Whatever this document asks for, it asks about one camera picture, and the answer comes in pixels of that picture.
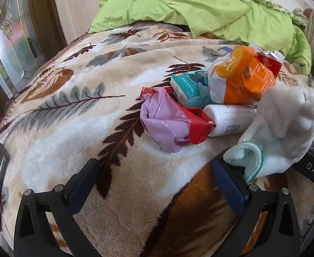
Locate brown wooden door frame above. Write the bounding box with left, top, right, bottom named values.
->
left=26, top=0, right=68, bottom=59

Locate patterned glass door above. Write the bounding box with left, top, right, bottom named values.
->
left=0, top=0, right=43, bottom=99

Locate red carton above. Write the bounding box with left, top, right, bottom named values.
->
left=256, top=50, right=285, bottom=79

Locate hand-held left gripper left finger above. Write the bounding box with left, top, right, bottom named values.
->
left=14, top=158, right=101, bottom=257

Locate pink and red plastic bag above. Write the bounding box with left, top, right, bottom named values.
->
left=140, top=87, right=216, bottom=153

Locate orange foil bag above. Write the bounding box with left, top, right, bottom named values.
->
left=243, top=56, right=277, bottom=95

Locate leaf printed blanket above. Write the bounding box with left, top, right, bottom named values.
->
left=0, top=23, right=314, bottom=257

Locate white and orange snack bag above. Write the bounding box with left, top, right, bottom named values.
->
left=208, top=45, right=255, bottom=105

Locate teal tissue packet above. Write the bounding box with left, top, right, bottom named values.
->
left=170, top=70, right=214, bottom=108

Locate white plastic bottle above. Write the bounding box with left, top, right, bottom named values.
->
left=203, top=104, right=257, bottom=137

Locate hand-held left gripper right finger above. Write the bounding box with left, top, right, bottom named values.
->
left=212, top=158, right=301, bottom=257

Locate white sock with green trim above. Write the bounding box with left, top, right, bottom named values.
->
left=223, top=86, right=314, bottom=183

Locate green quilt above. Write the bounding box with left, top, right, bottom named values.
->
left=89, top=0, right=311, bottom=75

